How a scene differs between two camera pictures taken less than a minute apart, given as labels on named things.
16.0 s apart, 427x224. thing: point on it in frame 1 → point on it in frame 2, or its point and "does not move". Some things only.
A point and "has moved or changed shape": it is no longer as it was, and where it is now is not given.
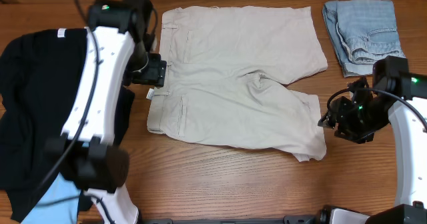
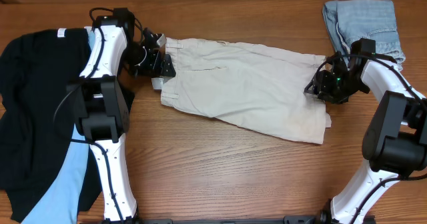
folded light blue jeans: [360, 31] does not move
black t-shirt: [40, 73] does not move
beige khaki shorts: [229, 75] has moved or changed shape
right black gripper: [338, 114] → [322, 85]
